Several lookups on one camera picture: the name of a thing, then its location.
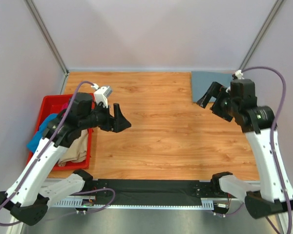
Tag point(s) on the bright blue t shirt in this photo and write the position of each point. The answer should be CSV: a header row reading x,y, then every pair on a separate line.
x,y
34,142

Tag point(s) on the grey blue t shirt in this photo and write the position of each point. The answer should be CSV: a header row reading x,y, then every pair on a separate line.
x,y
202,80

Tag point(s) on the right aluminium frame post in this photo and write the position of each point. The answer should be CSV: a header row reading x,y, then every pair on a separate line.
x,y
262,32

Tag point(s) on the slotted cable duct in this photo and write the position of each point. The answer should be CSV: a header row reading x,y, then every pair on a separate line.
x,y
83,202

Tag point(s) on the aluminium frame post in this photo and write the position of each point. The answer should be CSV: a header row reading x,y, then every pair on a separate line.
x,y
46,35
262,32

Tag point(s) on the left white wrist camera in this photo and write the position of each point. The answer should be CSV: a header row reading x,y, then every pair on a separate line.
x,y
101,94

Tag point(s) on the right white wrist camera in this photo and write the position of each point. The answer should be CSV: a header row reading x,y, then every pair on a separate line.
x,y
238,75

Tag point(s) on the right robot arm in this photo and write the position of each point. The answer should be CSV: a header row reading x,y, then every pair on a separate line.
x,y
239,103

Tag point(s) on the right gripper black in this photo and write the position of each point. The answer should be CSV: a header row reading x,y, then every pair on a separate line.
x,y
219,102

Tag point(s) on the magenta t shirt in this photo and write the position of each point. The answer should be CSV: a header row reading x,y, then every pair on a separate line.
x,y
66,105

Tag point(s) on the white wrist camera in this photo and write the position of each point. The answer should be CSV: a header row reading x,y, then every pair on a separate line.
x,y
238,75
101,94

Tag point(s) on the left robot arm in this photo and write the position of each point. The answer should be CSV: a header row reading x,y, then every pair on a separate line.
x,y
26,200

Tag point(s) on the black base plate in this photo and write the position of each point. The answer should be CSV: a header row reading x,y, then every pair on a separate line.
x,y
166,190

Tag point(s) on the beige t shirt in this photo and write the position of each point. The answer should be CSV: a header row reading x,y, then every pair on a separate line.
x,y
76,153

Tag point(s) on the left aluminium frame post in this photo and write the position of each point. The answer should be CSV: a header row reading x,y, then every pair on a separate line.
x,y
46,35

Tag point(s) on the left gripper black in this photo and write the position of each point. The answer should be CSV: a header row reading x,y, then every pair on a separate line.
x,y
115,118

